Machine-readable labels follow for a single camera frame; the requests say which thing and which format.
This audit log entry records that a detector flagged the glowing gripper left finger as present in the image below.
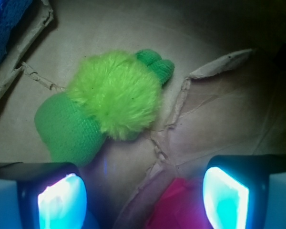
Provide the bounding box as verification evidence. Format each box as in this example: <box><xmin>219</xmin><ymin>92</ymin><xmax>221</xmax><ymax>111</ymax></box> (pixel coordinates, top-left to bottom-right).
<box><xmin>0</xmin><ymin>162</ymin><xmax>87</xmax><ymax>229</ymax></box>

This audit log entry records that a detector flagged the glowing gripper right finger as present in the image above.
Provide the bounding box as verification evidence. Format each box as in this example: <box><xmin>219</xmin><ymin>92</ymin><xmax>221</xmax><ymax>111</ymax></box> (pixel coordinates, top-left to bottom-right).
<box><xmin>203</xmin><ymin>155</ymin><xmax>286</xmax><ymax>229</ymax></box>

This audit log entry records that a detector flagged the red paper ball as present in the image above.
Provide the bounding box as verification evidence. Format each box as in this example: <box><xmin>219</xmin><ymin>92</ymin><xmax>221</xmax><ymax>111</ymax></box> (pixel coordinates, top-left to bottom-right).
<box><xmin>144</xmin><ymin>177</ymin><xmax>212</xmax><ymax>229</ymax></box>

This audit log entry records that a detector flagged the brown paper-lined bin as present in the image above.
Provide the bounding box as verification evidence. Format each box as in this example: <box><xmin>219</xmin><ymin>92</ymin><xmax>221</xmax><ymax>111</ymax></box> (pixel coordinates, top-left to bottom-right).
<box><xmin>0</xmin><ymin>0</ymin><xmax>286</xmax><ymax>229</ymax></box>

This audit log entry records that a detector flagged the green plush toy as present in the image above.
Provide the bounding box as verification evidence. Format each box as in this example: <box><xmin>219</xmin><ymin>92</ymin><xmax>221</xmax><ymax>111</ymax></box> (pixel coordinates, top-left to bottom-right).
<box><xmin>34</xmin><ymin>49</ymin><xmax>174</xmax><ymax>166</ymax></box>

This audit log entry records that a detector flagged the blue sponge block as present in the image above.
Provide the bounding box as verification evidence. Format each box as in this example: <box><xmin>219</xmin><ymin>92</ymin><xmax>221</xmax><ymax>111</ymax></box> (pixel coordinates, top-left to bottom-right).
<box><xmin>0</xmin><ymin>0</ymin><xmax>32</xmax><ymax>63</ymax></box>

